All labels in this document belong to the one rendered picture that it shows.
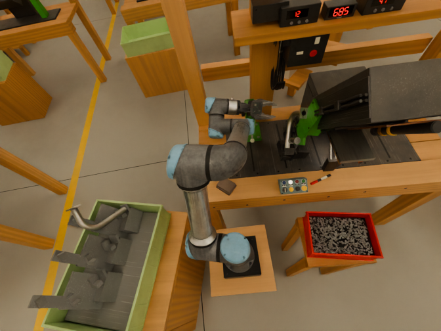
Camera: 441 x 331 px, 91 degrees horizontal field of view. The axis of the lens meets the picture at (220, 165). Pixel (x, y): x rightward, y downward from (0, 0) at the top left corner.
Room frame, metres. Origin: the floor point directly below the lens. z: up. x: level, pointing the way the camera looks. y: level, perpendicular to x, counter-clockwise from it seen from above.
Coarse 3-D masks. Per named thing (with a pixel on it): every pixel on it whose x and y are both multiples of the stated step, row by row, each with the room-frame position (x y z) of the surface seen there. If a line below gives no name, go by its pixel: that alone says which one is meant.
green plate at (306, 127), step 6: (312, 102) 0.73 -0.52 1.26; (312, 108) 0.71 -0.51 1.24; (318, 108) 0.67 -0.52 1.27; (312, 114) 0.68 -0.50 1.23; (300, 120) 0.74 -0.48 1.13; (306, 120) 0.69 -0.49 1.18; (312, 120) 0.65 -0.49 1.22; (318, 120) 0.63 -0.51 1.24; (300, 126) 0.71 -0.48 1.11; (306, 126) 0.67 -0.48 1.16; (312, 126) 0.63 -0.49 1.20; (300, 132) 0.69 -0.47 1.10; (306, 132) 0.64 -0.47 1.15; (312, 132) 0.64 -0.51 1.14; (318, 132) 0.64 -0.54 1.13
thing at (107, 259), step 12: (96, 240) 0.38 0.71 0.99; (108, 240) 0.39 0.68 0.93; (120, 240) 0.38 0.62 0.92; (60, 252) 0.32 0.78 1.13; (84, 252) 0.33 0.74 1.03; (96, 252) 0.33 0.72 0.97; (108, 252) 0.33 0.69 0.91; (120, 252) 0.32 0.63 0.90; (84, 264) 0.28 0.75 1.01; (96, 264) 0.28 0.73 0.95; (108, 264) 0.28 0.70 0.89; (120, 264) 0.27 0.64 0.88
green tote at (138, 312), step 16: (96, 208) 0.59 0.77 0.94; (144, 208) 0.54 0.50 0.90; (160, 208) 0.49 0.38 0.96; (160, 224) 0.42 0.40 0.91; (80, 240) 0.42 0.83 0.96; (160, 240) 0.35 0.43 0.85; (160, 256) 0.28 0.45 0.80; (64, 272) 0.27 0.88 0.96; (144, 272) 0.19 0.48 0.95; (64, 288) 0.20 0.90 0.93; (144, 288) 0.12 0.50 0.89; (144, 304) 0.06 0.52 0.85; (48, 320) 0.08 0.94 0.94; (64, 320) 0.07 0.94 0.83; (128, 320) 0.01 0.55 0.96; (144, 320) -0.01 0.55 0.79
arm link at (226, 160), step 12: (240, 120) 0.66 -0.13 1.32; (252, 120) 0.66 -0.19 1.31; (240, 132) 0.53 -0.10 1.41; (252, 132) 0.62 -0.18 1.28; (216, 144) 0.41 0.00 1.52; (228, 144) 0.41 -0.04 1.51; (240, 144) 0.41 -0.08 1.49; (216, 156) 0.35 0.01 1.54; (228, 156) 0.35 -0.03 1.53; (240, 156) 0.36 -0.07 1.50; (216, 168) 0.33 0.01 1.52; (228, 168) 0.32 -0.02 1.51; (240, 168) 0.34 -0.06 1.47; (216, 180) 0.31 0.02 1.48
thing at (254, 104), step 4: (252, 100) 0.75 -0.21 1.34; (240, 104) 0.75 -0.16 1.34; (244, 104) 0.76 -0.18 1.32; (248, 104) 0.75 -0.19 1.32; (252, 104) 0.74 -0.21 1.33; (256, 104) 0.74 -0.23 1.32; (260, 104) 0.74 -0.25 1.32; (240, 108) 0.73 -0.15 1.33; (244, 108) 0.75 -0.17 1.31; (248, 108) 0.75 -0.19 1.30; (252, 108) 0.73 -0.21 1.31; (256, 108) 0.73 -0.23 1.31; (260, 108) 0.72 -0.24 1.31; (248, 112) 0.75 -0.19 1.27; (252, 112) 0.72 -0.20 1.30; (256, 112) 0.72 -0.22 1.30; (260, 112) 0.71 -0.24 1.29; (260, 116) 0.70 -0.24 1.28
